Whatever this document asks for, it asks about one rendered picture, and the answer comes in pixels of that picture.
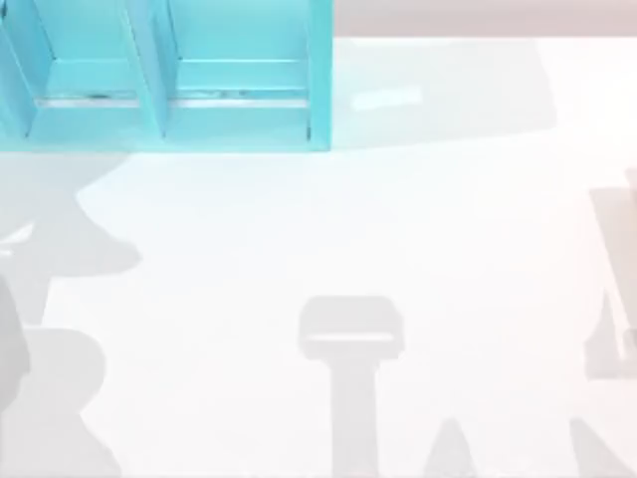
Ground light blue rack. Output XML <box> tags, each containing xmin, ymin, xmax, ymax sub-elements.
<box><xmin>0</xmin><ymin>0</ymin><xmax>334</xmax><ymax>153</ymax></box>

